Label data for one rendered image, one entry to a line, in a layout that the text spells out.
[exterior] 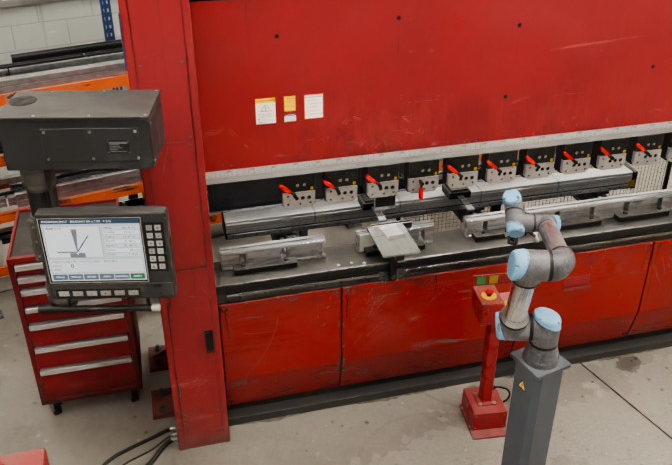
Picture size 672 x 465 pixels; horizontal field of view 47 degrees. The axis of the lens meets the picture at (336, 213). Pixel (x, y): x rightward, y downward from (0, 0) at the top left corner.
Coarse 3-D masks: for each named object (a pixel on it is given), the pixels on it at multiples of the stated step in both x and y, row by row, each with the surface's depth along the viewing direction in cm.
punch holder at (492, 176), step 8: (496, 152) 371; (504, 152) 372; (512, 152) 373; (496, 160) 373; (504, 160) 374; (512, 160) 375; (488, 168) 374; (504, 168) 376; (512, 168) 377; (480, 176) 384; (488, 176) 376; (496, 176) 377; (504, 176) 378; (512, 176) 379
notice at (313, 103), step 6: (306, 96) 333; (312, 96) 334; (318, 96) 334; (306, 102) 334; (312, 102) 335; (318, 102) 336; (306, 108) 336; (312, 108) 336; (318, 108) 337; (306, 114) 337; (312, 114) 338; (318, 114) 338
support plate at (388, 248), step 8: (400, 224) 379; (376, 232) 372; (376, 240) 366; (384, 240) 366; (392, 240) 366; (400, 240) 366; (408, 240) 366; (384, 248) 360; (392, 248) 360; (400, 248) 360; (408, 248) 360; (416, 248) 360; (384, 256) 354; (392, 256) 355
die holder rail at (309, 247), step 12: (276, 240) 372; (288, 240) 372; (300, 240) 372; (312, 240) 372; (324, 240) 372; (228, 252) 363; (240, 252) 363; (252, 252) 365; (264, 252) 367; (276, 252) 369; (288, 252) 371; (300, 252) 372; (312, 252) 374; (324, 252) 378; (228, 264) 365
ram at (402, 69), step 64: (192, 0) 304; (256, 0) 308; (320, 0) 314; (384, 0) 321; (448, 0) 328; (512, 0) 335; (576, 0) 343; (640, 0) 351; (256, 64) 321; (320, 64) 328; (384, 64) 335; (448, 64) 342; (512, 64) 350; (576, 64) 358; (640, 64) 367; (256, 128) 334; (320, 128) 342; (384, 128) 350; (448, 128) 358; (512, 128) 367; (576, 128) 376
